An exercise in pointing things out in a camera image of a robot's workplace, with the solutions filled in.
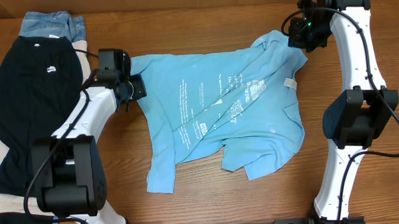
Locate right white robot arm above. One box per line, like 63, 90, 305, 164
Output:
283, 0, 399, 224

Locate blue denim jeans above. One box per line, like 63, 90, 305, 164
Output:
19, 11, 86, 43

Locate black t-shirt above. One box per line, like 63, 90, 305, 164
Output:
0, 37, 83, 196

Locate beige garment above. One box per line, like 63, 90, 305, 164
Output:
0, 52, 91, 213

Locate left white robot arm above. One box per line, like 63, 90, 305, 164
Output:
23, 49, 146, 224

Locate light blue printed t-shirt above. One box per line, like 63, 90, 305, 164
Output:
132, 31, 307, 193

